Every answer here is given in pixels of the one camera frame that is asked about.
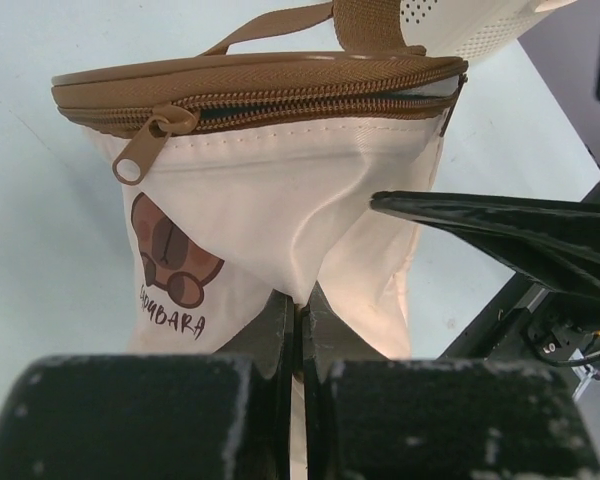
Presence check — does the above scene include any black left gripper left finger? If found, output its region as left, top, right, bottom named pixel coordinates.
left=0, top=292, right=295, bottom=479

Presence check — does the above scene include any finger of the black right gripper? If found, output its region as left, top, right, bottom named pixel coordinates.
left=430, top=224, right=600, bottom=302
left=370, top=191, right=600, bottom=245

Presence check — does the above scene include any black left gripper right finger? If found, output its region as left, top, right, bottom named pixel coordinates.
left=302, top=288, right=600, bottom=479

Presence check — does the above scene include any cream plastic laundry basket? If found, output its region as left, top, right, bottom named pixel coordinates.
left=399, top=0, right=574, bottom=61

